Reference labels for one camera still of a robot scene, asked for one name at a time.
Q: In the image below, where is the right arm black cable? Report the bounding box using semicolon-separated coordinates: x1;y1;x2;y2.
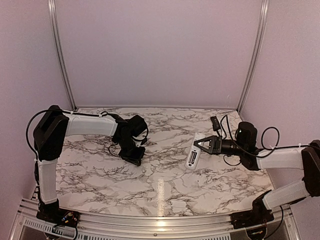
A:
219;114;311;218

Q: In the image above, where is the front aluminium rail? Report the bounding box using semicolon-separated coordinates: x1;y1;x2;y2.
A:
9;199;301;240

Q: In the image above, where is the aluminium frame post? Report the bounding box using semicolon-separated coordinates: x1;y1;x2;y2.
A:
47;0;77;111
236;0;270;113

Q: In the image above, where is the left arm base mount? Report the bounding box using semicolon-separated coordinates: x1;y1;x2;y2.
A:
36;207;80;228

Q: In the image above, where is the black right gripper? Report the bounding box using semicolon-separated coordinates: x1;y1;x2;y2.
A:
194;135;246;156

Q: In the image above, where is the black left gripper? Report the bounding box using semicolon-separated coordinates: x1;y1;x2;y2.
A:
116;136;146;166

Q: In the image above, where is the white remote control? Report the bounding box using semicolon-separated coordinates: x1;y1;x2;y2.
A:
184;132;205;171

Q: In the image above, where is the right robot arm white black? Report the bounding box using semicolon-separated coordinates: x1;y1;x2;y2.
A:
193;121;320;224

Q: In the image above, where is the left aluminium frame post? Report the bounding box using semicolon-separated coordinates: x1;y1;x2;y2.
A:
47;0;77;111

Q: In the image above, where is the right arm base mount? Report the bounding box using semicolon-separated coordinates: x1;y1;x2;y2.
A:
230;209;275;229

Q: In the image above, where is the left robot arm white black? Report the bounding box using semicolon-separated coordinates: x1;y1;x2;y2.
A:
32;105;149;223

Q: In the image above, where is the right aluminium frame post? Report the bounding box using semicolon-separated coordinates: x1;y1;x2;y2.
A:
236;0;270;113

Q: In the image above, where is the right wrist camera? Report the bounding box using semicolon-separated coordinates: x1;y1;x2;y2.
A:
210;116;223;137

